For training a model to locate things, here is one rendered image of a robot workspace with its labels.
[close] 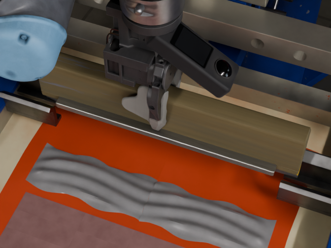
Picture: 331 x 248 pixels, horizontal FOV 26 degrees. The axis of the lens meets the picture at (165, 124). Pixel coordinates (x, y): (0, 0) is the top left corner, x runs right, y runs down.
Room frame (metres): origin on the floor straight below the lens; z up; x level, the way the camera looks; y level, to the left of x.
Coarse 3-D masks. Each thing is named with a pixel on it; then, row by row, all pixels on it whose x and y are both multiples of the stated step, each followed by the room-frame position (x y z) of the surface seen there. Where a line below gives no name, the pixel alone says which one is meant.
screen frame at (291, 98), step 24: (72, 24) 0.82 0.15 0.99; (72, 48) 0.79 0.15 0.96; (96, 48) 0.78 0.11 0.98; (240, 72) 0.71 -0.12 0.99; (240, 96) 0.69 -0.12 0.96; (264, 96) 0.67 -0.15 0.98; (288, 96) 0.67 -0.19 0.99; (312, 96) 0.67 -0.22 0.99; (0, 120) 0.63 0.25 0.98; (312, 120) 0.65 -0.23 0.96
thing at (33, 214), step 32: (64, 128) 0.63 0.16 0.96; (96, 128) 0.63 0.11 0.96; (32, 160) 0.57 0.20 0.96; (128, 160) 0.57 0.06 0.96; (160, 160) 0.57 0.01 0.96; (0, 192) 0.52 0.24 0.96; (32, 192) 0.52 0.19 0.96; (0, 224) 0.47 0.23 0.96; (32, 224) 0.47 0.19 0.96; (64, 224) 0.47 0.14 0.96; (96, 224) 0.47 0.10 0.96; (128, 224) 0.47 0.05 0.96
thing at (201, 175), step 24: (168, 168) 0.56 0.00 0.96; (192, 168) 0.56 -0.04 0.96; (216, 168) 0.56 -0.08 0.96; (240, 168) 0.56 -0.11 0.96; (192, 192) 0.52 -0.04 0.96; (216, 192) 0.52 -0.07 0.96; (240, 192) 0.52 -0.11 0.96; (264, 192) 0.52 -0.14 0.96; (264, 216) 0.48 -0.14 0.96; (288, 216) 0.48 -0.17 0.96; (144, 240) 0.44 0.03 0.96; (168, 240) 0.44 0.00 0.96
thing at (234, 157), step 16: (80, 112) 0.60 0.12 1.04; (96, 112) 0.60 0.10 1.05; (128, 128) 0.57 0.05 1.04; (144, 128) 0.57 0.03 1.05; (176, 144) 0.55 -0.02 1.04; (192, 144) 0.54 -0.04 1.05; (208, 144) 0.54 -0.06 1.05; (224, 160) 0.52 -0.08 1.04; (240, 160) 0.52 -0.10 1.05; (256, 160) 0.52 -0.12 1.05
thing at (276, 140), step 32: (64, 64) 0.63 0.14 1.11; (96, 64) 0.63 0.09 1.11; (64, 96) 0.62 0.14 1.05; (96, 96) 0.60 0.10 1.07; (128, 96) 0.59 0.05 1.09; (192, 96) 0.57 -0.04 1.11; (192, 128) 0.55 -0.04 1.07; (224, 128) 0.54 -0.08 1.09; (256, 128) 0.52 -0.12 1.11; (288, 128) 0.52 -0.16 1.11; (288, 160) 0.50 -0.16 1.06
